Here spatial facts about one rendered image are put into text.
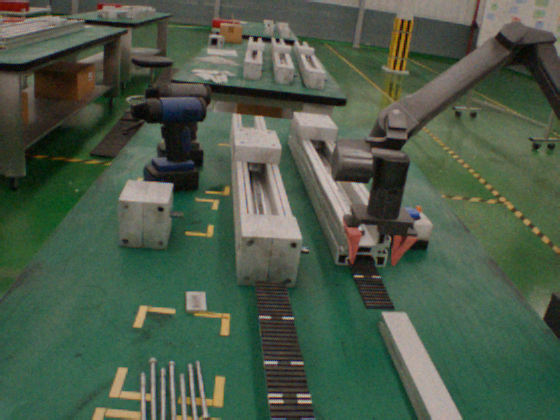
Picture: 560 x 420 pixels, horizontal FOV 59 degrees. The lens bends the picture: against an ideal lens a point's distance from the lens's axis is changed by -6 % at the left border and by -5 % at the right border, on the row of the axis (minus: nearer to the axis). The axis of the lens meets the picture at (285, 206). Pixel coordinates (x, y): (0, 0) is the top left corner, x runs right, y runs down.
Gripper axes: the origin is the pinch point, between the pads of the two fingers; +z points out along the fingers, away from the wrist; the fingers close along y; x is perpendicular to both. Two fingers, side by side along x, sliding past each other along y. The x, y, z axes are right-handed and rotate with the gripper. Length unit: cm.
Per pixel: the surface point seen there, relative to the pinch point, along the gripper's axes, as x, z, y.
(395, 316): 15.7, 1.5, 0.0
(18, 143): -209, 51, 145
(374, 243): -6.3, 0.0, -1.9
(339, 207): -13.5, -4.0, 4.3
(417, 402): 32.5, 3.4, 1.4
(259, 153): -37.1, -6.4, 19.3
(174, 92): -54, -16, 41
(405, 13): -981, -37, -322
